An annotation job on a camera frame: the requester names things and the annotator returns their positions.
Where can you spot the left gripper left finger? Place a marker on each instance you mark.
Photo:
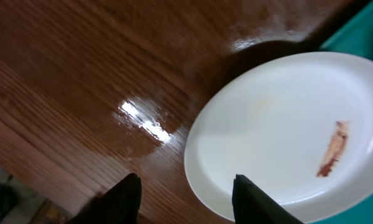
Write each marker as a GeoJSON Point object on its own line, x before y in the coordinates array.
{"type": "Point", "coordinates": [119, 205]}

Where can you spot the teal plastic tray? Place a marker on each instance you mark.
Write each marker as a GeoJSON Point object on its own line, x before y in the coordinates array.
{"type": "Point", "coordinates": [350, 32]}

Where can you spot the white plate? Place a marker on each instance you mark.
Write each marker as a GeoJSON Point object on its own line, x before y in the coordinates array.
{"type": "Point", "coordinates": [299, 127]}

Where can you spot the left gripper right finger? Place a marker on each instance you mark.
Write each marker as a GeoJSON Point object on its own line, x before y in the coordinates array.
{"type": "Point", "coordinates": [251, 205]}

